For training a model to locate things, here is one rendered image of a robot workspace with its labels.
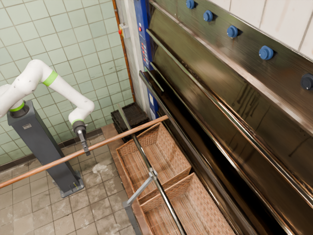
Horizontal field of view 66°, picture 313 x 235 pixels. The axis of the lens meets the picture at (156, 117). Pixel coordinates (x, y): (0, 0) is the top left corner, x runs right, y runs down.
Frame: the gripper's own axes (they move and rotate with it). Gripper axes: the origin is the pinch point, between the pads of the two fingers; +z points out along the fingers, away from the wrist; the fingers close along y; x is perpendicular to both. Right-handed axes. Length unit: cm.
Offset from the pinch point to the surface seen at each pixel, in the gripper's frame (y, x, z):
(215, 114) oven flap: -37, -70, 44
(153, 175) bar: 1, -32, 38
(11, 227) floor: 119, 107, -44
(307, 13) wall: -101, -68, 75
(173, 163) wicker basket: 54, -61, 7
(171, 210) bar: 1, -32, 63
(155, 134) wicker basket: 47, -60, -27
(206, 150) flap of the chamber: -21, -60, 52
